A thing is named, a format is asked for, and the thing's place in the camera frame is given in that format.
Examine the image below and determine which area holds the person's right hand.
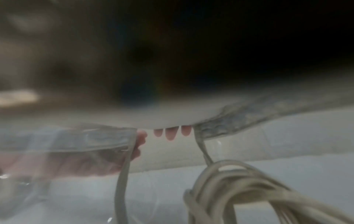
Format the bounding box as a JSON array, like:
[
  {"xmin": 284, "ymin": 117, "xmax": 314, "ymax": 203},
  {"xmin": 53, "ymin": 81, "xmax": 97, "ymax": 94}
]
[{"xmin": 0, "ymin": 125, "xmax": 192, "ymax": 179}]

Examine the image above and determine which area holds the white flat box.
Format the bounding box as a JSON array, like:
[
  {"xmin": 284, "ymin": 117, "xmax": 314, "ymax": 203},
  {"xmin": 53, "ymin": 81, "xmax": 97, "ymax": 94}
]
[{"xmin": 129, "ymin": 109, "xmax": 354, "ymax": 174}]

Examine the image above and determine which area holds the clear plastic bag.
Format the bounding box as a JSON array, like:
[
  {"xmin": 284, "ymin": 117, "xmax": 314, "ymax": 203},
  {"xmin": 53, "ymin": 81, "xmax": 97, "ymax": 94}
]
[{"xmin": 0, "ymin": 87, "xmax": 354, "ymax": 224}]

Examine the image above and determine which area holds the white coiled cable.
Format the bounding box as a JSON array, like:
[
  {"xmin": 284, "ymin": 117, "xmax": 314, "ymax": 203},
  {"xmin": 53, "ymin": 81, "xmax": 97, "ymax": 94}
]
[{"xmin": 183, "ymin": 126, "xmax": 354, "ymax": 224}]

